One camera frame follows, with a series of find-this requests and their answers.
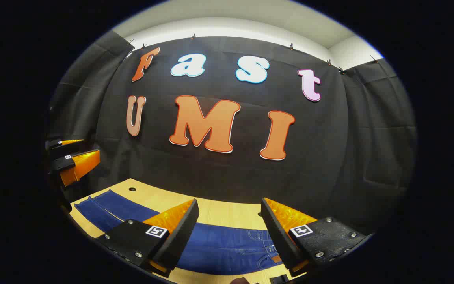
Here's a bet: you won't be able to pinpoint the row of small cloth clips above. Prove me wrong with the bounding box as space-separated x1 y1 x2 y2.
128 33 379 75

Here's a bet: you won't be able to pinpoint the blue jeans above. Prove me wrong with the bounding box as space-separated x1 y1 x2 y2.
74 189 290 276

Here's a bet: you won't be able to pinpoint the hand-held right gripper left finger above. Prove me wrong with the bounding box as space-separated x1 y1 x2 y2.
95 198 200 278

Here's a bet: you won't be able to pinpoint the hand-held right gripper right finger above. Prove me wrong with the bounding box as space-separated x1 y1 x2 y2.
260 197 373 277

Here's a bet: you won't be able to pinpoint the black backdrop cloth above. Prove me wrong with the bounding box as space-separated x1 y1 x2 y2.
48 30 419 237

